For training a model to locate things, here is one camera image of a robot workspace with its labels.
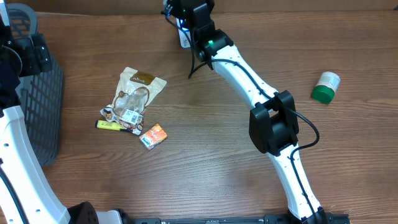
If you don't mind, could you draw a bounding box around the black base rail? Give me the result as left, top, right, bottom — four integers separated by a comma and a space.
130, 213, 351, 224

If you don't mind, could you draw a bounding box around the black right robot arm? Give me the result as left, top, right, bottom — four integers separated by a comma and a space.
162, 0, 328, 223

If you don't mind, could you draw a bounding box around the dark grey plastic basket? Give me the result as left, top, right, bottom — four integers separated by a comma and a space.
5, 3, 65, 166

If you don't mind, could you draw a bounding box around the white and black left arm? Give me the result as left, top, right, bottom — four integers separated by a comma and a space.
1, 1, 126, 224

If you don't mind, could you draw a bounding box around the beige Pantree snack bag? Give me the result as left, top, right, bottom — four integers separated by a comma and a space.
100, 67, 167, 136

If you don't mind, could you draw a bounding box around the yellow and blue bar packet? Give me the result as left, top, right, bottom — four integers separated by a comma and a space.
95, 120, 130, 133

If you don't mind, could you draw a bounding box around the white barcode scanner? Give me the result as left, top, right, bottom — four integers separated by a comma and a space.
176, 18, 191, 49

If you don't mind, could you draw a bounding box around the orange snack packet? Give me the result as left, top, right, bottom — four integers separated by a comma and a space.
139, 124, 167, 150

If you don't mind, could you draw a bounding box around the green lid white jar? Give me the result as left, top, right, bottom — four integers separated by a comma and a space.
311, 72, 341, 104

